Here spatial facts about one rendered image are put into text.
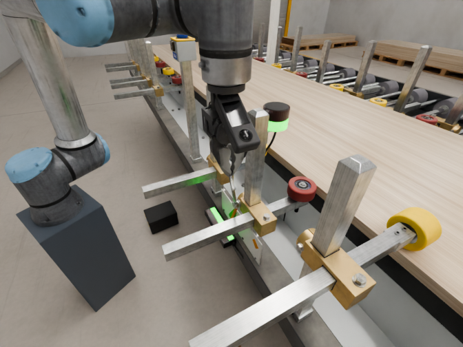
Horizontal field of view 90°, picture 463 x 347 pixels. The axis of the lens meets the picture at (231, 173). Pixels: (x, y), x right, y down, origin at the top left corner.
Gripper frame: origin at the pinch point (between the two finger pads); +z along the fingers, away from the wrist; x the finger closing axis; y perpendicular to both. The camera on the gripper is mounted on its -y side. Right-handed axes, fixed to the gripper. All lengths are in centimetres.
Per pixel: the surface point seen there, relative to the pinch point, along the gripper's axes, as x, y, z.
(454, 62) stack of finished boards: -606, 211, 74
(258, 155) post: -7.4, 0.7, -2.2
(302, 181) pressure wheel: -23.3, -0.3, 10.8
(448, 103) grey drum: -153, 23, 18
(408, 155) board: -66, -5, 11
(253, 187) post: -6.9, 0.7, 7.6
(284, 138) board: -34.8, 23.4, 11.2
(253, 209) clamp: -6.4, -0.9, 14.1
